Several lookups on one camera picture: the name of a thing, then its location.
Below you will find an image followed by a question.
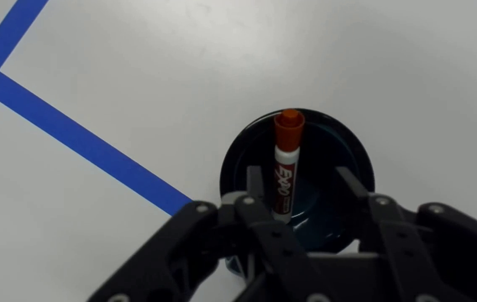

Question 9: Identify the long blue tape strip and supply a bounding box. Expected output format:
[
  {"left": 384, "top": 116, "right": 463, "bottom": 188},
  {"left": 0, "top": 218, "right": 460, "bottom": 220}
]
[{"left": 0, "top": 57, "right": 195, "bottom": 218}]

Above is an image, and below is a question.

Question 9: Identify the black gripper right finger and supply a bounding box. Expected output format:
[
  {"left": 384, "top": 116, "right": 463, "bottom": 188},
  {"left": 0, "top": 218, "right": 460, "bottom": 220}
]
[{"left": 334, "top": 165, "right": 477, "bottom": 302}]

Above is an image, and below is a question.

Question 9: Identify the dark speckled enamel mug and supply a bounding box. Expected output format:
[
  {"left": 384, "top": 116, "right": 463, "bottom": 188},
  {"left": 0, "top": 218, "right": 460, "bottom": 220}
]
[{"left": 218, "top": 108, "right": 376, "bottom": 275}]

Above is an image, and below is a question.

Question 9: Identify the short blue tape strip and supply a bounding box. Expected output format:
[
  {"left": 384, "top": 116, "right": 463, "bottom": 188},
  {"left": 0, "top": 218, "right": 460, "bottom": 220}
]
[{"left": 0, "top": 0, "right": 50, "bottom": 72}]

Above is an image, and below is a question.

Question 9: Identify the orange capped Expo marker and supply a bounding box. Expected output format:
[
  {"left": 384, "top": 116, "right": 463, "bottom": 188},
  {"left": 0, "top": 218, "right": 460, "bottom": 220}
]
[{"left": 270, "top": 108, "right": 307, "bottom": 220}]

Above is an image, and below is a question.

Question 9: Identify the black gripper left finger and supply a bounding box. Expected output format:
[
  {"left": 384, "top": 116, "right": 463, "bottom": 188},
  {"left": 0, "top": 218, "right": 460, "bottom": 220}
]
[{"left": 89, "top": 165, "right": 331, "bottom": 302}]

